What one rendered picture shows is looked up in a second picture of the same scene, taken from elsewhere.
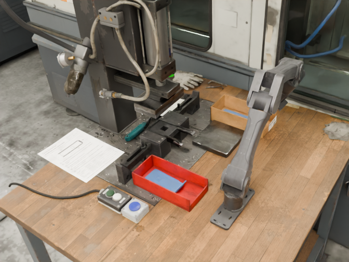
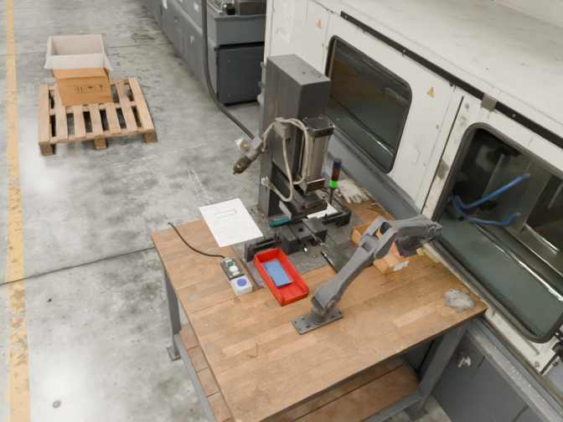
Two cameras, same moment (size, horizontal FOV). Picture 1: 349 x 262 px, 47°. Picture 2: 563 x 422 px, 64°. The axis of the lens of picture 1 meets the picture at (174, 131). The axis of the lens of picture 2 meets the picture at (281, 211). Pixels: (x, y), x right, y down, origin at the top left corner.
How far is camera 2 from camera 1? 0.54 m
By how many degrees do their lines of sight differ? 15
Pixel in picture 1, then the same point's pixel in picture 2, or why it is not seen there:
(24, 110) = (229, 156)
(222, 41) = (400, 172)
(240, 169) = (329, 292)
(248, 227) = (317, 341)
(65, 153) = (219, 215)
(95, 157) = (239, 229)
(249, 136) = (348, 269)
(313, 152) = (420, 307)
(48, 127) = (242, 179)
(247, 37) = (421, 177)
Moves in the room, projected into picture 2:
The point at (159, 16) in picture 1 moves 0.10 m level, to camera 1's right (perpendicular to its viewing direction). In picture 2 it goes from (317, 141) to (343, 149)
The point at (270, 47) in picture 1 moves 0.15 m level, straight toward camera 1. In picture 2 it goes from (434, 196) to (420, 211)
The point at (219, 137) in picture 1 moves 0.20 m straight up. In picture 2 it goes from (346, 257) to (353, 223)
